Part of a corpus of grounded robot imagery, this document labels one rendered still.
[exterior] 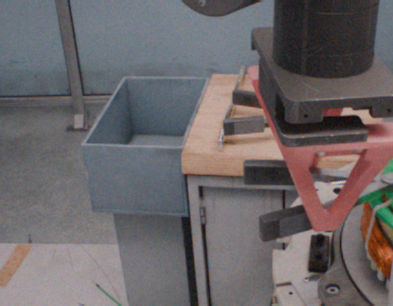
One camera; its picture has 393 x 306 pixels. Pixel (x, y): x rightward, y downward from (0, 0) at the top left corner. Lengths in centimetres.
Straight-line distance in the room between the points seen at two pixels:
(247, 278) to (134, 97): 27
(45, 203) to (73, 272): 161
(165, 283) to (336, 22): 54
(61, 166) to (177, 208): 210
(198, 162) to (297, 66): 34
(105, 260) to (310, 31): 72
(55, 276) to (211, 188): 37
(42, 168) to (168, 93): 201
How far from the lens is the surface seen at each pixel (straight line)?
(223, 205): 74
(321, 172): 47
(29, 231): 251
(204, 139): 73
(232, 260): 79
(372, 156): 39
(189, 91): 87
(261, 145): 71
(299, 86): 37
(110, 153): 74
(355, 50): 38
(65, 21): 293
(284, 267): 51
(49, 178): 278
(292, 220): 42
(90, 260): 105
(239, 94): 75
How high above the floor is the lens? 142
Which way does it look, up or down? 35 degrees down
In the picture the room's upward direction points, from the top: 2 degrees counter-clockwise
